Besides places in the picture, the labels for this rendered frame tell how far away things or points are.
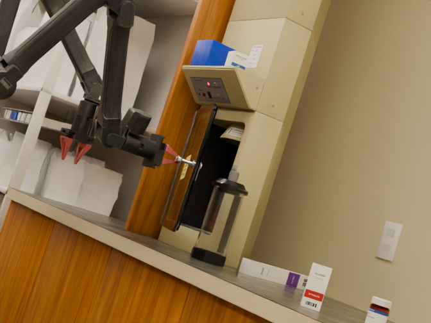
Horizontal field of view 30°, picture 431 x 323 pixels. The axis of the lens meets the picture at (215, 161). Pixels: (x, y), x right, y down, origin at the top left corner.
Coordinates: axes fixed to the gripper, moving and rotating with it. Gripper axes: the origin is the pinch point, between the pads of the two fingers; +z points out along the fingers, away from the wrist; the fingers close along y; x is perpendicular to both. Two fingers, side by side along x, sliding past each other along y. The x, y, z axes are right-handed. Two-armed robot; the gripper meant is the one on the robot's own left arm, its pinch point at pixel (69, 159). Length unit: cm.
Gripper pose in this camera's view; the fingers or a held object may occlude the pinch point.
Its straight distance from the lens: 265.1
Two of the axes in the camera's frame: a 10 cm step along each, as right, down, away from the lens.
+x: -5.3, -1.1, 8.4
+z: -3.1, 9.5, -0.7
